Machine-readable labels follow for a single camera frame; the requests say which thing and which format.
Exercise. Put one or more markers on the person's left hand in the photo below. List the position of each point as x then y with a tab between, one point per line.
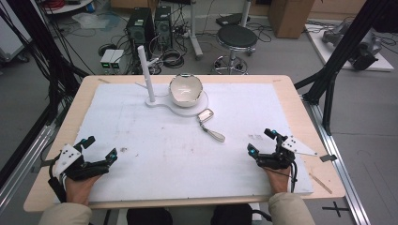
79	190

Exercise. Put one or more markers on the black round stool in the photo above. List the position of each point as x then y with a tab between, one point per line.
236	47

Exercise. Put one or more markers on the aluminium rail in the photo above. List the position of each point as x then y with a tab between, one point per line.
338	162
22	168

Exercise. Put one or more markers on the black computer tower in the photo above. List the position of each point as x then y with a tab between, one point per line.
163	26
139	33

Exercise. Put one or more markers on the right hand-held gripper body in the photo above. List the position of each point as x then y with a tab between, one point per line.
286	152

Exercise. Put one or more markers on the white table leg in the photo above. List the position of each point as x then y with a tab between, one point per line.
194	34

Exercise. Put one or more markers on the white bowl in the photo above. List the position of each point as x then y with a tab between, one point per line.
186	90

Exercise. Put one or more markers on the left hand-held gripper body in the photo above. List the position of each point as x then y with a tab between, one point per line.
71	160

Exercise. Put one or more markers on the white platform board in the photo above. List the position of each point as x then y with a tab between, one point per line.
350	51

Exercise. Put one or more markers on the cardboard box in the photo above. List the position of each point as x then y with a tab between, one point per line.
289	17

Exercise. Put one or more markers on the grey machine on platform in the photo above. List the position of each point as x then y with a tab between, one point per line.
356	43

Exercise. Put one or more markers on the white stand with upright post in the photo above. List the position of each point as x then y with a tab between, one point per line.
162	93

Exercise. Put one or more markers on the person's legs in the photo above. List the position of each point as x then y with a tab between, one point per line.
187	216

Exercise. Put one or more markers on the black metal frame stand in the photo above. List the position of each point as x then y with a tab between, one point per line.
40	59
341	56

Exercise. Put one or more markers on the person's right hand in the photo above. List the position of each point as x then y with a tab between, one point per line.
278	180

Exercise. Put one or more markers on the white paper sheet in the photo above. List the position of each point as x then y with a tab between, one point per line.
187	146

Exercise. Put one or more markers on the white power supply box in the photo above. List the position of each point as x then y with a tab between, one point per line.
116	60
107	59

